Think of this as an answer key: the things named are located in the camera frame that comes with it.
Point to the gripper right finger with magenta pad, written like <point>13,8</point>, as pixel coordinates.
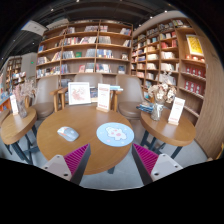
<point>152,166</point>

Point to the round wooden right side table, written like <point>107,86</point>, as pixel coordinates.
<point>177,135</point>

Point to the brown leather armchair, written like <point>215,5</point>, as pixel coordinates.
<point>93,79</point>
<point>46,97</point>
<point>131,95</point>

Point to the framed picture with red drawing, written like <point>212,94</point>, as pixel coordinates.
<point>79,93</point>

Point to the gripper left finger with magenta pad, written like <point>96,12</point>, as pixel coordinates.
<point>70,167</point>

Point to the large wooden centre bookshelf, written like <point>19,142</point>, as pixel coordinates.
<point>86,46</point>

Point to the right brown leather armchair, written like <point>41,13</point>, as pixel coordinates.
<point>131,95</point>

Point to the round wooden left side table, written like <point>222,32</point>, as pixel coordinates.
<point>14,128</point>

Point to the left vase with dried flowers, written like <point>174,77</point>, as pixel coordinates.
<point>23,92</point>

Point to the yellow poster on shelf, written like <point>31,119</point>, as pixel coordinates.
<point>194,45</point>

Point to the round wooden centre table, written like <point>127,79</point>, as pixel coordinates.
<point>85,120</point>

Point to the white sign on left table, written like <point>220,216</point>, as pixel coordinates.
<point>14,104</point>

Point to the left brown leather armchair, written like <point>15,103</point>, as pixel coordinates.
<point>46,97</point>

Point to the round light blue mouse pad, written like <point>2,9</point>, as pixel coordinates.
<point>115,134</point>

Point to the stack of books on chair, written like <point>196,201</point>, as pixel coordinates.
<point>146,107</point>

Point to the glass vase with dried flowers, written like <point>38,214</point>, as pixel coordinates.
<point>161,93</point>

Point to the white sign on table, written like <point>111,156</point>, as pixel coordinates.
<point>14,104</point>
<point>176,111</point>

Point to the middle brown leather armchair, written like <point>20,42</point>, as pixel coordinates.
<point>93,79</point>

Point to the round wooden table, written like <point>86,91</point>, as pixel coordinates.
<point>177,135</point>
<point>85,120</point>
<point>14,128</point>

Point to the white sign in wooden stand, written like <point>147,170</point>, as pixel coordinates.
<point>103,103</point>

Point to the wooden right bookshelf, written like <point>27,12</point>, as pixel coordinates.
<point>160,45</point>

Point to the white sign on right table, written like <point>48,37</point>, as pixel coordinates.
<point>176,111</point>

